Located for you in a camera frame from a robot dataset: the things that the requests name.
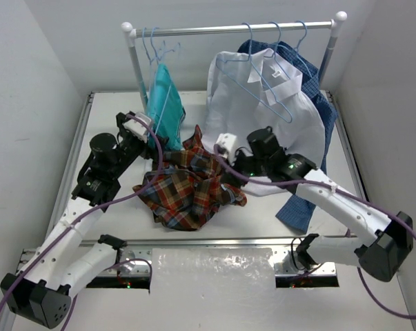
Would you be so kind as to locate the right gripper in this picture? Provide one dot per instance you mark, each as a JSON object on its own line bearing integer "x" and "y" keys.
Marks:
{"x": 240, "y": 153}

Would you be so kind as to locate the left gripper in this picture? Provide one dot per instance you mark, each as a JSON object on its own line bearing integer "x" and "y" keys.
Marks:
{"x": 147, "y": 144}

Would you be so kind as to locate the red plaid shirt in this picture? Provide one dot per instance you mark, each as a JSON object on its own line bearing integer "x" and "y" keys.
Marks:
{"x": 188, "y": 191}

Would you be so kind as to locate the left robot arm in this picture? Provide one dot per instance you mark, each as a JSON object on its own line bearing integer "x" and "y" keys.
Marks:
{"x": 45, "y": 289}

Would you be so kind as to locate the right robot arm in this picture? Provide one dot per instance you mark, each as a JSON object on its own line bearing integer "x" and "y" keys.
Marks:
{"x": 380, "y": 244}

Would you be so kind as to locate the blue checked shirt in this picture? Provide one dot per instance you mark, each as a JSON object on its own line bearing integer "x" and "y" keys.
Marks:
{"x": 297, "y": 212}

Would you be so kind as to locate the white clothes rack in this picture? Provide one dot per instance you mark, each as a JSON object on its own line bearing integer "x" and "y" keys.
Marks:
{"x": 131, "y": 35}

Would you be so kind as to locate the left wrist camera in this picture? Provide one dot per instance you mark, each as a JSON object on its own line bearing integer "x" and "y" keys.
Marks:
{"x": 137, "y": 124}

